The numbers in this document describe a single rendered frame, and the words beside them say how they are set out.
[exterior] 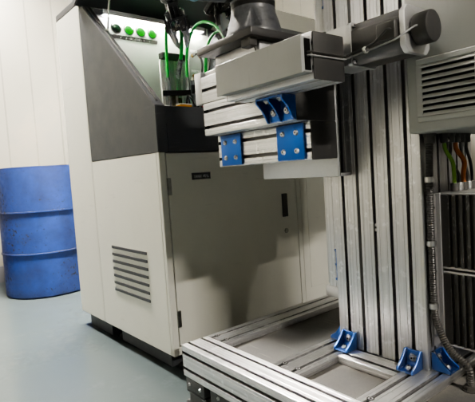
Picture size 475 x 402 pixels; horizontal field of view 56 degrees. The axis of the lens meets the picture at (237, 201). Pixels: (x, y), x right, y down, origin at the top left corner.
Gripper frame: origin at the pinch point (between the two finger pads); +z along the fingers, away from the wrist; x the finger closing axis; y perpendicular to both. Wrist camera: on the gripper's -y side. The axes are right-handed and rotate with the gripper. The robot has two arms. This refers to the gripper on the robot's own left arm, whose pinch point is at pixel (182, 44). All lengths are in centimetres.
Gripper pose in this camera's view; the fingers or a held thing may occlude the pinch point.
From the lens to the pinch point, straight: 186.1
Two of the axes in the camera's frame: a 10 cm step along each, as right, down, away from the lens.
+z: 1.5, 6.5, 7.5
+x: 9.5, -2.9, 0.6
